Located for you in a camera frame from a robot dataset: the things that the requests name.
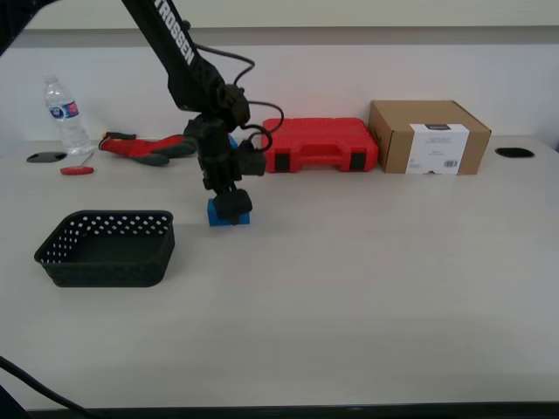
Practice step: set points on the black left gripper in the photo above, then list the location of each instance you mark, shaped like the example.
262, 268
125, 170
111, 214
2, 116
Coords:
216, 157

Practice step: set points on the large blue block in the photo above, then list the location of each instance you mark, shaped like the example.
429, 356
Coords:
212, 216

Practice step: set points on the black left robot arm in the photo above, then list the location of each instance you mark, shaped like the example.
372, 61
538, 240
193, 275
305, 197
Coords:
174, 43

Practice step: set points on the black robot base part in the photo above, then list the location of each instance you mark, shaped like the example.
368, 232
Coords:
8, 406

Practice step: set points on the small blue block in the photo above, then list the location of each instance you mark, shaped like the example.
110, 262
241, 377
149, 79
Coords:
233, 142

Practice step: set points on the black perforated plastic basket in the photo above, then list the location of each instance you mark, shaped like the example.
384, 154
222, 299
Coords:
109, 275

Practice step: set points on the red and grey work glove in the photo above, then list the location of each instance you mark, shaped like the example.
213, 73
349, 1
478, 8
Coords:
140, 146
153, 160

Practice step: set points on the red plastic tool case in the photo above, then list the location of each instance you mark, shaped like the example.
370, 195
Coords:
319, 139

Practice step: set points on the brown cardboard box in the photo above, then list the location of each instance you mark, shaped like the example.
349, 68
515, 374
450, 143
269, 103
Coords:
397, 144

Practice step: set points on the clear plastic water bottle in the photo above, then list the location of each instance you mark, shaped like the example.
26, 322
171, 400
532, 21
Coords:
72, 131

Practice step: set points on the black desk grommet cover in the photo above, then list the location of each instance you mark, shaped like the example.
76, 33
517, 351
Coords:
46, 157

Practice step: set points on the open black desk grommet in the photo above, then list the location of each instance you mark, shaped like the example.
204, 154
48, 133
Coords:
514, 153

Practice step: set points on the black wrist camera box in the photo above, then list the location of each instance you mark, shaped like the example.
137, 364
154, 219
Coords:
252, 161

